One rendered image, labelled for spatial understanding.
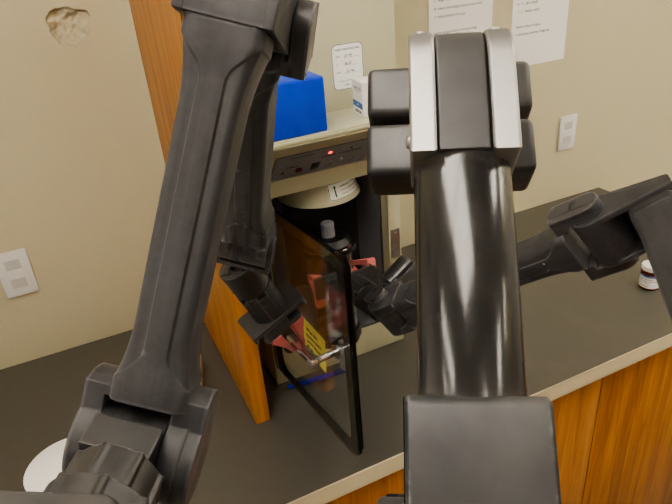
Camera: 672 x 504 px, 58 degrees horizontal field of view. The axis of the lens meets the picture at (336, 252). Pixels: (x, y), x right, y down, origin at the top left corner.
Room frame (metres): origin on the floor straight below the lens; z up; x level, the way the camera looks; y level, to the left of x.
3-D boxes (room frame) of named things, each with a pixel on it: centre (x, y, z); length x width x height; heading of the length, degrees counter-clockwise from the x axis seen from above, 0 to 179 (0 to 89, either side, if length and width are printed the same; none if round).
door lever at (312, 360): (0.80, 0.05, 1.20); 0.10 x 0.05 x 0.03; 29
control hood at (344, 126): (1.04, -0.02, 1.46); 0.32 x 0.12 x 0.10; 113
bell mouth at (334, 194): (1.19, 0.03, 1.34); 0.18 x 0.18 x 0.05
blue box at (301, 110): (1.00, 0.06, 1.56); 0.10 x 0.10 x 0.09; 23
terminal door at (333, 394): (0.88, 0.06, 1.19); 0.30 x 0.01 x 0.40; 29
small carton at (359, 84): (1.06, -0.09, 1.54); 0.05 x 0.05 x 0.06; 16
